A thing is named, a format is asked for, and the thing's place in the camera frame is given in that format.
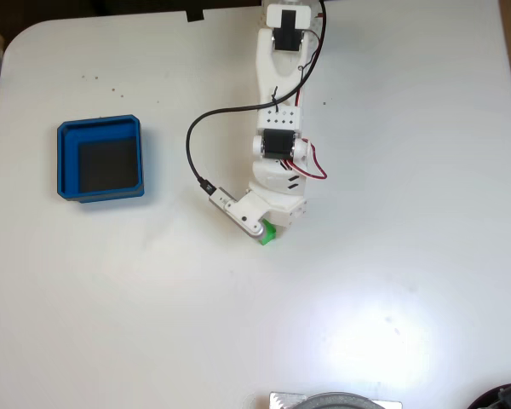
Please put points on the green cube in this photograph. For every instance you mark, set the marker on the green cube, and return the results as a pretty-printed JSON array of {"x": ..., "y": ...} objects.
[{"x": 269, "y": 236}]

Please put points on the blue box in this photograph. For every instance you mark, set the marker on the blue box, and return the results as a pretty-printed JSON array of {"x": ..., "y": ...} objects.
[{"x": 102, "y": 157}]

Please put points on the black round stand base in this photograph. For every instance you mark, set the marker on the black round stand base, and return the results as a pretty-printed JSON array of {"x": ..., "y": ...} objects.
[
  {"x": 345, "y": 401},
  {"x": 502, "y": 396}
]

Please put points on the silver gripper camera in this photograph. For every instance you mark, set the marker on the silver gripper camera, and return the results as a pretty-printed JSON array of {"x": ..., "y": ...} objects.
[{"x": 255, "y": 230}]

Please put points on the black tape piece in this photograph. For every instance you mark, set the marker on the black tape piece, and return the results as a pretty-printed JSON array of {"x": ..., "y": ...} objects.
[{"x": 195, "y": 15}]

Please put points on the silver metal plate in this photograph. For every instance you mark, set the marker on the silver metal plate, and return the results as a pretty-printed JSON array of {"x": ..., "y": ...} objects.
[{"x": 281, "y": 400}]

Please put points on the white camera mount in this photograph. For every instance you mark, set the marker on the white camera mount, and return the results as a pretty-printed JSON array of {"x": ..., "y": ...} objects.
[{"x": 247, "y": 209}]

